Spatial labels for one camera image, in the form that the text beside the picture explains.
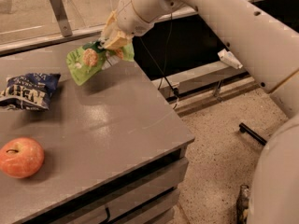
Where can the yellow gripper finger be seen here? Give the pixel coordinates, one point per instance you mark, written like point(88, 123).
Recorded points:
point(109, 27)
point(116, 40)

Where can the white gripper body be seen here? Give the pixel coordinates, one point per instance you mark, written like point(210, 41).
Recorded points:
point(127, 16)

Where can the green rice chip bag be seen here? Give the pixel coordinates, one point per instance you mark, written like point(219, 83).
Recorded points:
point(91, 58)

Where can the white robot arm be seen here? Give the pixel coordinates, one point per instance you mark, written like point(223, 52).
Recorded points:
point(269, 51)

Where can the blue chip bag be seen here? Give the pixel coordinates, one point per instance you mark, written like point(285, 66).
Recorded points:
point(31, 91)

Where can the small white box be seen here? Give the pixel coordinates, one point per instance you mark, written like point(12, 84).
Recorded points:
point(229, 58)

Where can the grey drawer cabinet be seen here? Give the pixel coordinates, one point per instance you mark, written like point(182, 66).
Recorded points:
point(136, 198)

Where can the black stand base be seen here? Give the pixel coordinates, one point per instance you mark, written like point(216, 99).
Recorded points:
point(246, 129)

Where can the red apple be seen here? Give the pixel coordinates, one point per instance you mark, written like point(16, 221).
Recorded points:
point(21, 157)

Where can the left metal bracket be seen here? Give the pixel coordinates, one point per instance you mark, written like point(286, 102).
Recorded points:
point(61, 17)

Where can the wire basket with snacks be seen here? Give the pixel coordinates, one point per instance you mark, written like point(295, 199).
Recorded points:
point(242, 205)

